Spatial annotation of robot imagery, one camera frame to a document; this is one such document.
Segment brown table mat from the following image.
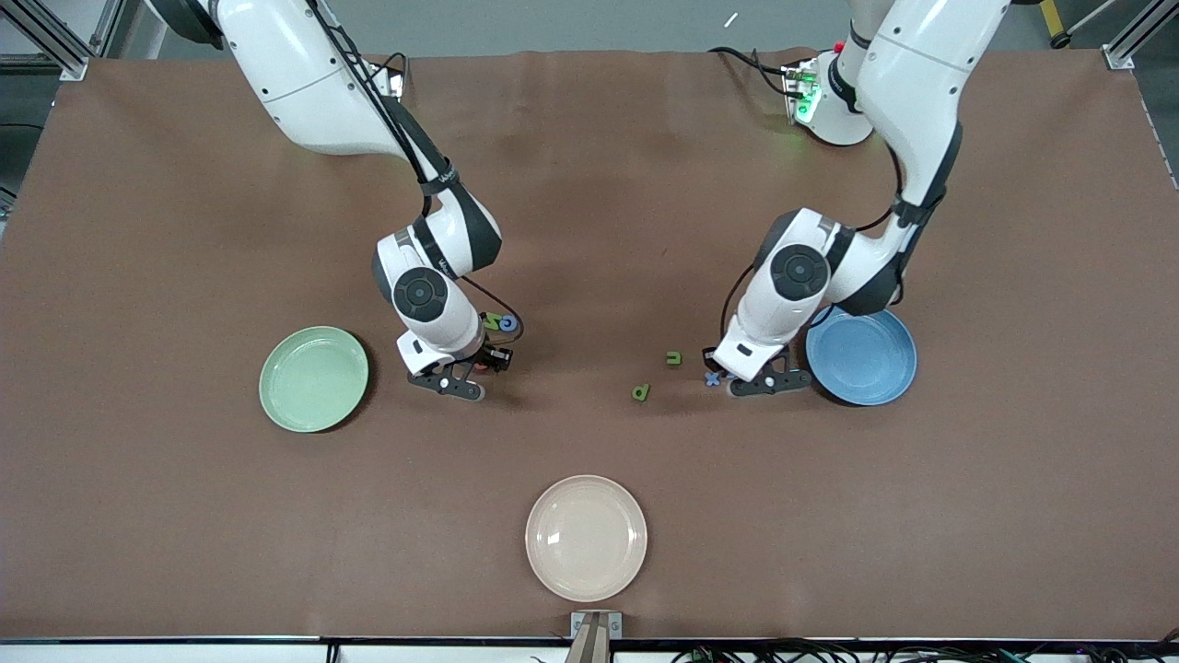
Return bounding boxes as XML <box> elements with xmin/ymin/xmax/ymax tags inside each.
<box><xmin>0</xmin><ymin>48</ymin><xmax>1179</xmax><ymax>643</ymax></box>

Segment tangled black floor cables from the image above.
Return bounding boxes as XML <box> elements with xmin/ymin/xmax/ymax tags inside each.
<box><xmin>671</xmin><ymin>634</ymin><xmax>1179</xmax><ymax>663</ymax></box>

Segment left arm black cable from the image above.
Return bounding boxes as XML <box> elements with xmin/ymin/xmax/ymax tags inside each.
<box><xmin>718</xmin><ymin>138</ymin><xmax>913</xmax><ymax>349</ymax></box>

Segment blue plate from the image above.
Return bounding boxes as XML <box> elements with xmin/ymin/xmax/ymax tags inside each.
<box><xmin>805</xmin><ymin>307</ymin><xmax>918</xmax><ymax>407</ymax></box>

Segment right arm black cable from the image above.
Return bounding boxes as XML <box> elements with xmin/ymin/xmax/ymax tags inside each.
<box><xmin>309</xmin><ymin>0</ymin><xmax>527</xmax><ymax>346</ymax></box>

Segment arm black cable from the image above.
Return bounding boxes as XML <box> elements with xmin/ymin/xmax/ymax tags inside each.
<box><xmin>718</xmin><ymin>138</ymin><xmax>913</xmax><ymax>349</ymax></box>
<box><xmin>309</xmin><ymin>0</ymin><xmax>527</xmax><ymax>346</ymax></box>

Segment aluminium camera post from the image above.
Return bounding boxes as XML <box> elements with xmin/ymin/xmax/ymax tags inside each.
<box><xmin>564</xmin><ymin>615</ymin><xmax>615</xmax><ymax>663</ymax></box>

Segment black base power cable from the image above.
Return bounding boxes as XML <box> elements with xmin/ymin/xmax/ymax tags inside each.
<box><xmin>707</xmin><ymin>45</ymin><xmax>798</xmax><ymax>99</ymax></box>
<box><xmin>367</xmin><ymin>52</ymin><xmax>409</xmax><ymax>98</ymax></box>

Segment aluminium frame profile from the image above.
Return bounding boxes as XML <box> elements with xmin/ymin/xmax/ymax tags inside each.
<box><xmin>1101</xmin><ymin>0</ymin><xmax>1179</xmax><ymax>71</ymax></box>
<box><xmin>88</xmin><ymin>0</ymin><xmax>127</xmax><ymax>58</ymax></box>
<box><xmin>0</xmin><ymin>0</ymin><xmax>93</xmax><ymax>82</ymax></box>

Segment beige plate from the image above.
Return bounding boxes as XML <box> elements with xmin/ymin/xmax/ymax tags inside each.
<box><xmin>525</xmin><ymin>474</ymin><xmax>648</xmax><ymax>603</ymax></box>

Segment grey metal bracket plate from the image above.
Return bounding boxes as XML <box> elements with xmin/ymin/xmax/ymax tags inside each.
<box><xmin>570</xmin><ymin>611</ymin><xmax>624</xmax><ymax>641</ymax></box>

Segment green plate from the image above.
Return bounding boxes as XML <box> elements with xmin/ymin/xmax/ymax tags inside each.
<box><xmin>259</xmin><ymin>326</ymin><xmax>370</xmax><ymax>434</ymax></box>

